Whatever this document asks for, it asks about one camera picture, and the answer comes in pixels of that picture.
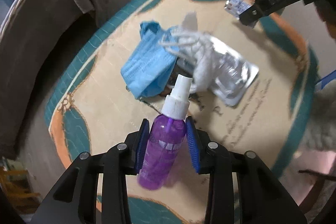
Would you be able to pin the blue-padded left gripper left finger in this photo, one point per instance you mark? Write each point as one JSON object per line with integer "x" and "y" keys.
{"x": 73, "y": 198}

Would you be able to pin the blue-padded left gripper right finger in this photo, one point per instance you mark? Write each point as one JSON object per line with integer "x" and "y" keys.
{"x": 262, "y": 198}

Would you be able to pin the small silver foil sachet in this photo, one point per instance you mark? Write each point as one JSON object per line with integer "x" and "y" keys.
{"x": 236, "y": 7}

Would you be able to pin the purple spray bottle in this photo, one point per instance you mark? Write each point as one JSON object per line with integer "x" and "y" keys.
{"x": 166, "y": 136}

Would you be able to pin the white tissue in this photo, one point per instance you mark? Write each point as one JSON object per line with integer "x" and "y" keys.
{"x": 189, "y": 44}

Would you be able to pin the light blue face mask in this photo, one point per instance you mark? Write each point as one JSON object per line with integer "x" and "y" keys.
{"x": 149, "y": 67}

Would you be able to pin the wooden chair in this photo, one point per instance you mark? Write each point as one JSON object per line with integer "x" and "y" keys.
{"x": 16, "y": 187}

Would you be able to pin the teal orange patterned cushion mat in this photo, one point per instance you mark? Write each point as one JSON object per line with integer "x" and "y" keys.
{"x": 91, "y": 109}

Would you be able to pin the silver foil blister pack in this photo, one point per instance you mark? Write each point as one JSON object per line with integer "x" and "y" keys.
{"x": 233, "y": 75}

